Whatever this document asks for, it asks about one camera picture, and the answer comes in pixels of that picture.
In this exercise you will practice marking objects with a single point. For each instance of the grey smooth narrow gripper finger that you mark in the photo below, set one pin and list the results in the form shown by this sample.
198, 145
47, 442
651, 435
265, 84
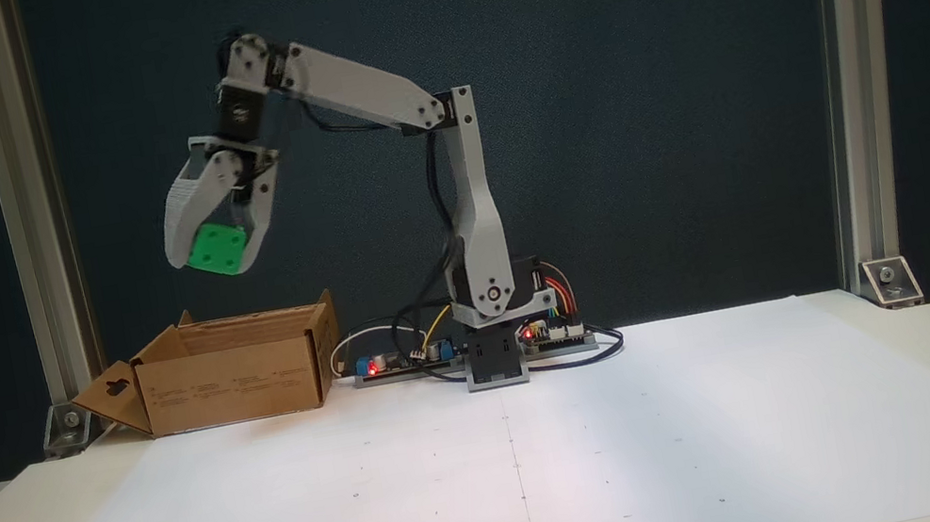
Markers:
264, 215

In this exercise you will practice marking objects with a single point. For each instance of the metal corner bracket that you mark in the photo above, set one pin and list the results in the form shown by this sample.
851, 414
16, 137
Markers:
892, 281
69, 428

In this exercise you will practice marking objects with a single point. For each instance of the green dice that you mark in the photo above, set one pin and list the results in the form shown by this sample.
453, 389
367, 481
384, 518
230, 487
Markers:
214, 248

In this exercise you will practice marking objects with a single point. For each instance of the brown cardboard box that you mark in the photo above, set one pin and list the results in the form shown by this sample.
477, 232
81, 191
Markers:
228, 384

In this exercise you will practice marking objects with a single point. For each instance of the blue power circuit board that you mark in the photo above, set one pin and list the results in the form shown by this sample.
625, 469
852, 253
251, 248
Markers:
392, 365

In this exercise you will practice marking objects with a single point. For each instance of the grey ribbed wide gripper finger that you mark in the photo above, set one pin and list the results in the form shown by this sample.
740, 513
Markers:
191, 199

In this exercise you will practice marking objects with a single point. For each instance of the aluminium frame post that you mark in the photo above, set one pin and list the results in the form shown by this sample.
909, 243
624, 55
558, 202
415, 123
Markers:
37, 231
860, 86

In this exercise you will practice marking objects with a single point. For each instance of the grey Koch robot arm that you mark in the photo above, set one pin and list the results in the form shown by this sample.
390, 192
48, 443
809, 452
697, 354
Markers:
359, 93

